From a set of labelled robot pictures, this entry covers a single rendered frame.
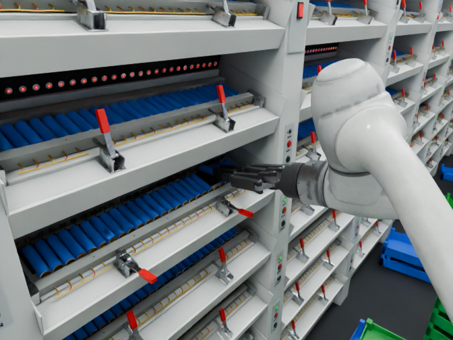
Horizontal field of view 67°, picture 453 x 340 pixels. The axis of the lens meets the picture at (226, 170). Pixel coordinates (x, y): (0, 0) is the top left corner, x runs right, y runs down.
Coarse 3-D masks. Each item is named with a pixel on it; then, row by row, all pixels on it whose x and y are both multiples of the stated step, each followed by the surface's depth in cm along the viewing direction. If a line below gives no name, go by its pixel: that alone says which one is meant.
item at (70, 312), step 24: (240, 192) 87; (264, 192) 89; (216, 216) 78; (240, 216) 82; (168, 240) 69; (192, 240) 70; (24, 264) 57; (144, 264) 63; (168, 264) 67; (96, 288) 57; (120, 288) 58; (48, 312) 52; (72, 312) 53; (96, 312) 57; (48, 336) 50
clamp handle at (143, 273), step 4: (128, 260) 59; (128, 264) 59; (132, 264) 59; (136, 264) 60; (132, 268) 59; (136, 268) 58; (140, 268) 58; (144, 268) 58; (140, 272) 57; (144, 272) 57; (148, 272) 57; (140, 276) 57; (144, 276) 56; (148, 276) 56; (152, 276) 56; (148, 280) 56; (152, 280) 56; (156, 280) 56
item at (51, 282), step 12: (216, 192) 81; (228, 192) 84; (192, 204) 75; (204, 204) 78; (168, 216) 71; (180, 216) 72; (144, 228) 67; (156, 228) 68; (120, 240) 63; (132, 240) 64; (96, 252) 60; (108, 252) 60; (72, 264) 57; (84, 264) 57; (96, 264) 59; (48, 276) 54; (60, 276) 55; (72, 276) 56; (36, 288) 52; (48, 288) 53; (72, 288) 55
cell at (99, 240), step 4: (80, 224) 65; (84, 224) 64; (88, 224) 65; (84, 228) 64; (88, 228) 64; (92, 228) 64; (84, 232) 64; (88, 232) 63; (92, 232) 63; (96, 232) 64; (88, 236) 63; (92, 236) 63; (96, 236) 63; (100, 236) 63; (92, 240) 63; (96, 240) 62; (100, 240) 62; (104, 240) 63; (96, 244) 62; (100, 244) 62
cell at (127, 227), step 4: (112, 208) 69; (116, 208) 70; (112, 212) 69; (116, 212) 69; (112, 216) 68; (116, 216) 68; (120, 216) 68; (116, 220) 68; (120, 220) 67; (124, 220) 68; (120, 224) 67; (124, 224) 67; (128, 224) 67; (124, 228) 67; (128, 228) 66; (132, 228) 67; (128, 232) 67
